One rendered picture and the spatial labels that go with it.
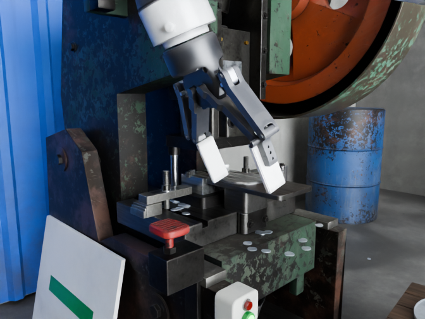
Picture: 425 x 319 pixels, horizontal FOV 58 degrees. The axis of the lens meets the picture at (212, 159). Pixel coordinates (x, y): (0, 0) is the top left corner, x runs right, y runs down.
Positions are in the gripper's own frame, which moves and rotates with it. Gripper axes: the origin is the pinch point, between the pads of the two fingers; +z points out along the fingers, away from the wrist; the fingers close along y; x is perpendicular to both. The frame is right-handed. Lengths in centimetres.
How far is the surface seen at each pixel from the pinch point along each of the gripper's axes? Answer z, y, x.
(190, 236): 19.3, -32.9, 0.2
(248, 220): 25.6, -33.8, 16.5
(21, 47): -48, -153, 7
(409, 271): 141, -82, 126
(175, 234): 9.9, -18.0, -7.4
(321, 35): -7, -43, 71
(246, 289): 27.0, -14.9, -0.2
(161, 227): 8.4, -20.9, -8.3
